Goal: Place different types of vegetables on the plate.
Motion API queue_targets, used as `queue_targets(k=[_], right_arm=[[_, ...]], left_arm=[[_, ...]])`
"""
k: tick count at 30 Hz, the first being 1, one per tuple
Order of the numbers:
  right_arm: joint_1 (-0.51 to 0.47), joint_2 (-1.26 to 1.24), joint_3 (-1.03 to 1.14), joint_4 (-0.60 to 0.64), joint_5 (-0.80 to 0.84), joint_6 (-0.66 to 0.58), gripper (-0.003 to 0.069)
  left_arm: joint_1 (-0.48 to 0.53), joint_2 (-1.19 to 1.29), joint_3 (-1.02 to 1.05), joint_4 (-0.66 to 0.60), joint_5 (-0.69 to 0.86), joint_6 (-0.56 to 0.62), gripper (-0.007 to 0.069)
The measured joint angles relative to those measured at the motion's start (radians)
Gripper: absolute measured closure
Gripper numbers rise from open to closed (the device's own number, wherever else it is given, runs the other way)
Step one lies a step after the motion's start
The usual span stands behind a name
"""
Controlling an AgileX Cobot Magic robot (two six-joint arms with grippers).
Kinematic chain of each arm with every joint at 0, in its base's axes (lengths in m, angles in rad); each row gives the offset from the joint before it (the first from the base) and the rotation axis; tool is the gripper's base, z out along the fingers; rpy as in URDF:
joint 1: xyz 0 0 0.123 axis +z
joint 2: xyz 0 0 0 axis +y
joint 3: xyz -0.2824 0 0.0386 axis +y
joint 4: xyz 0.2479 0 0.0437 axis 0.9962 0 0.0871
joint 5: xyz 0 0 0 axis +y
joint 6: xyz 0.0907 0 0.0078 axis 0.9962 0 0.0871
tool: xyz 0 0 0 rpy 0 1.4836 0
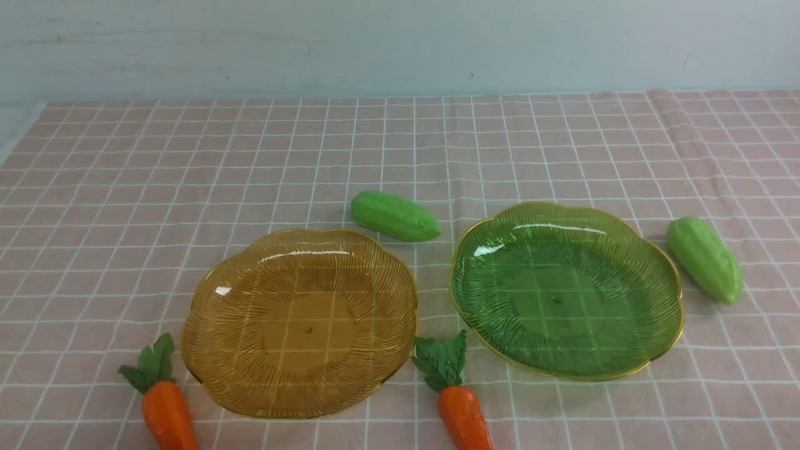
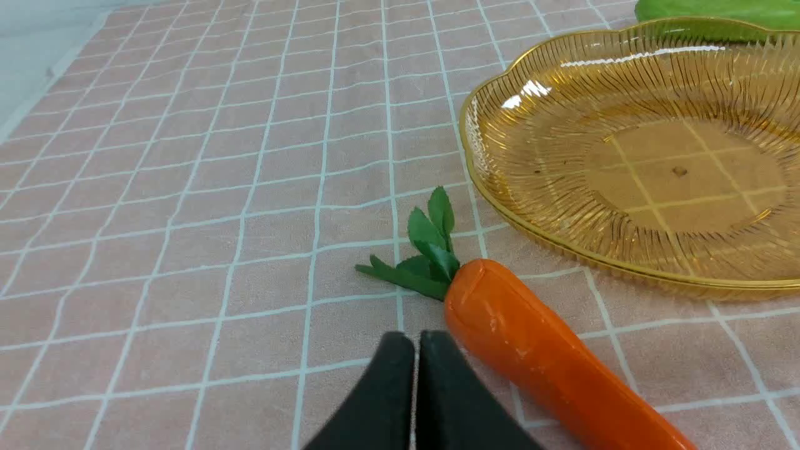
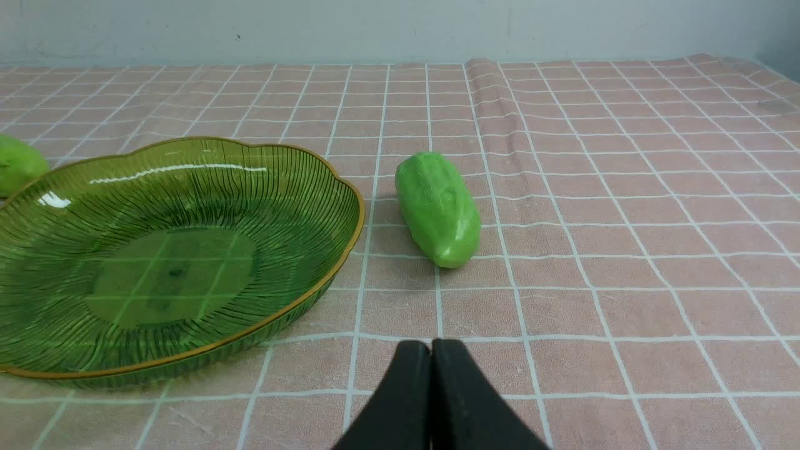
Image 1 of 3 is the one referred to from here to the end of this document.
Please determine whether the green toy gourd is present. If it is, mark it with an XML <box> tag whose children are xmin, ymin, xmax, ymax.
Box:
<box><xmin>351</xmin><ymin>190</ymin><xmax>442</xmax><ymax>242</ymax></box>
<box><xmin>666</xmin><ymin>216</ymin><xmax>744</xmax><ymax>305</ymax></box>

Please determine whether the orange toy carrot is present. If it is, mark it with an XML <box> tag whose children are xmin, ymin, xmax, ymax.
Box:
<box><xmin>411</xmin><ymin>330</ymin><xmax>494</xmax><ymax>449</ymax></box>
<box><xmin>117</xmin><ymin>332</ymin><xmax>199</xmax><ymax>449</ymax></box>

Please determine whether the amber glass plate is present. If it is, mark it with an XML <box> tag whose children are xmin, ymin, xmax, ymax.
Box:
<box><xmin>181</xmin><ymin>229</ymin><xmax>418</xmax><ymax>421</ymax></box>

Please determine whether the green glass plate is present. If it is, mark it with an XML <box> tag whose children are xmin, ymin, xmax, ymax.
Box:
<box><xmin>449</xmin><ymin>202</ymin><xmax>685</xmax><ymax>382</ymax></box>

